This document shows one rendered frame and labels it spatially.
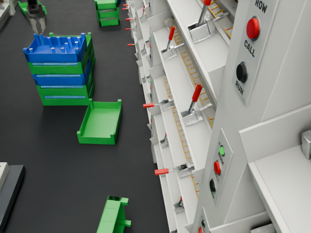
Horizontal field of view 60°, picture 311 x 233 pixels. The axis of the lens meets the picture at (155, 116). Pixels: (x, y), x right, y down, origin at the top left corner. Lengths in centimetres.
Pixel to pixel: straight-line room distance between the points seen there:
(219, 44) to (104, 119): 129
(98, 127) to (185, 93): 103
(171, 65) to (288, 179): 54
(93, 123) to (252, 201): 136
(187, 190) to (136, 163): 75
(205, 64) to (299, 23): 22
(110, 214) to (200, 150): 60
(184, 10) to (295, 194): 42
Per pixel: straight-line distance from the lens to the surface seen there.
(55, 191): 140
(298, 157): 29
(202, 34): 46
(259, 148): 27
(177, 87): 67
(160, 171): 70
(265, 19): 24
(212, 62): 41
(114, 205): 106
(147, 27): 142
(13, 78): 223
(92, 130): 161
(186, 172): 71
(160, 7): 92
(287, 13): 22
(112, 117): 167
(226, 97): 32
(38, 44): 184
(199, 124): 57
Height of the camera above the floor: 112
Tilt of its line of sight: 43 degrees down
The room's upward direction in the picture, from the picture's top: straight up
